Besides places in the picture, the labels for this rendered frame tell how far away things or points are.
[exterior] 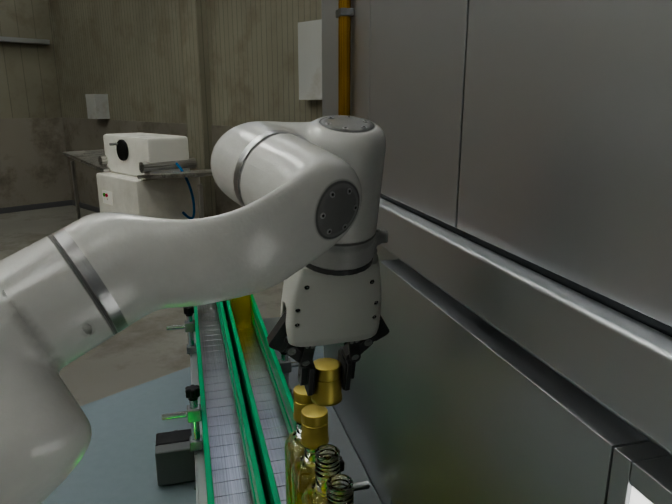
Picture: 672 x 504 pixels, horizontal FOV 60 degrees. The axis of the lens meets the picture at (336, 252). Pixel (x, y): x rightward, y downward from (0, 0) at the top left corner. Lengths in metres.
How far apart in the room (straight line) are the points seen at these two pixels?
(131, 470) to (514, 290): 1.08
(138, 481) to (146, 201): 3.99
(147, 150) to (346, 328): 4.62
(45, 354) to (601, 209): 0.39
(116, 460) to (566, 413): 1.16
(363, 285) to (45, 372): 0.30
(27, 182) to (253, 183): 9.03
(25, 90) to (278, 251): 9.07
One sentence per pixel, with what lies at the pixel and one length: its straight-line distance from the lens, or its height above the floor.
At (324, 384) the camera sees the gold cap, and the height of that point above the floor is 1.24.
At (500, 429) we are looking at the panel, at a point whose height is 1.25.
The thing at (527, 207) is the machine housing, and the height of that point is 1.45.
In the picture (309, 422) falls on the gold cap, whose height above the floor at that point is 1.15.
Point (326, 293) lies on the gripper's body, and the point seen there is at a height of 1.36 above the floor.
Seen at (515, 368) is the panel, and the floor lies 1.32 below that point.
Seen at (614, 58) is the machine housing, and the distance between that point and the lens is 0.46.
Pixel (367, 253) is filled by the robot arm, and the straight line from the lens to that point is 0.55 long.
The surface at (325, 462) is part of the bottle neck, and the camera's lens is 0.71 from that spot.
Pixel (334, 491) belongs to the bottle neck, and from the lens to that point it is 0.66.
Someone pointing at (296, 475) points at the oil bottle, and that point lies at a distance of 0.79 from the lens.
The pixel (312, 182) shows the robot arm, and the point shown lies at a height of 1.48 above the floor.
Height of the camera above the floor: 1.54
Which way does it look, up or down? 15 degrees down
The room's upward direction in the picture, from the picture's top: straight up
